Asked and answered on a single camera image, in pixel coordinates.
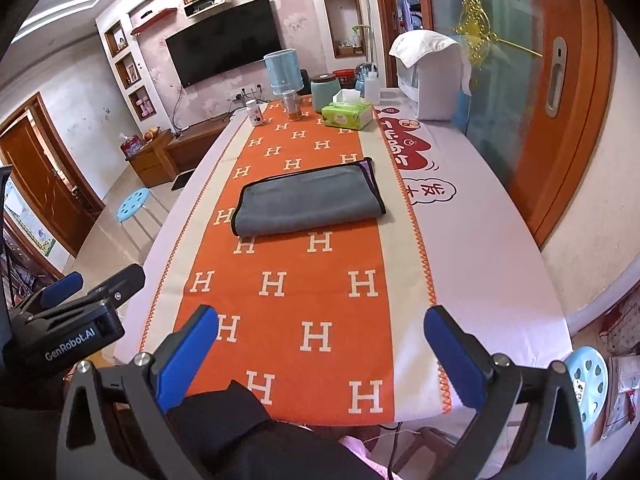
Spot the green tissue pack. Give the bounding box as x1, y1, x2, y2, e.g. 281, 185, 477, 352
321, 89, 375, 130

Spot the glass jar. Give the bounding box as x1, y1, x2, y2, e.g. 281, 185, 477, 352
281, 89, 301, 122

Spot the blue water bottle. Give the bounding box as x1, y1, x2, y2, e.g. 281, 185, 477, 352
263, 49, 304, 97

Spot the black wall television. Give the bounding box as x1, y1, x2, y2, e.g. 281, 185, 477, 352
165, 0, 284, 89

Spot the white wall shelf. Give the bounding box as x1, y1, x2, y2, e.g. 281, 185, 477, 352
181, 0, 232, 19

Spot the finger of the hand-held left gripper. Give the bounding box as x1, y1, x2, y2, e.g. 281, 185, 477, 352
82, 264, 146, 310
39, 271, 84, 311

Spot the blue plastic stool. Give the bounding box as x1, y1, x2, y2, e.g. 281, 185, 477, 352
116, 187, 169, 242
567, 346, 610, 429

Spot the wooden door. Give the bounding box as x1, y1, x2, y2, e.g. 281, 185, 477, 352
0, 92, 107, 259

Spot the gold hanging ornament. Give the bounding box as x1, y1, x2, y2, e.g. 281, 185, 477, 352
452, 0, 544, 69

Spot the silver door handle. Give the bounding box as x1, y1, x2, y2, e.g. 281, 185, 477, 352
544, 37, 569, 119

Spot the orange letter-print blanket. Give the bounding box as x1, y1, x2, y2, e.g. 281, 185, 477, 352
140, 100, 453, 428

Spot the red wall shelf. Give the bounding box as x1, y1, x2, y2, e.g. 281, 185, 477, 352
131, 7, 179, 36

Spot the white countertop appliance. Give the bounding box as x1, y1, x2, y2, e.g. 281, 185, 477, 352
397, 35, 472, 121

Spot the grey towel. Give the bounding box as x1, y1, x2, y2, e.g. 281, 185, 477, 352
231, 156, 387, 237

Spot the person's black clothing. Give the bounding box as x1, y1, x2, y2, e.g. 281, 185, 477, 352
165, 380, 397, 480

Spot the white cloth cover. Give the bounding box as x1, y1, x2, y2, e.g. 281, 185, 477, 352
389, 29, 464, 69

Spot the white printed tablecloth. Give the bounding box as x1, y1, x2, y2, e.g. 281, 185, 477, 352
112, 87, 574, 429

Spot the pink cloth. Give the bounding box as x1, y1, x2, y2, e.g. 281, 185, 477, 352
339, 435, 402, 480

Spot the glass sliding door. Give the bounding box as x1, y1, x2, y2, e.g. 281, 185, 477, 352
375, 0, 617, 249

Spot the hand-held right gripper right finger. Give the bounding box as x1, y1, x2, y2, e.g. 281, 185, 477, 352
424, 305, 588, 480

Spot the wooden television cabinet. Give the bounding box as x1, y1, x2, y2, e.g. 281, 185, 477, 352
125, 114, 236, 189

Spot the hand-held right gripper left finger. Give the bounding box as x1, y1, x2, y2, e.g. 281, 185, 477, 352
55, 304, 221, 480

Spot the teal canister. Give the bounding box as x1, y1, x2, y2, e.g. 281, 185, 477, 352
310, 74, 342, 114

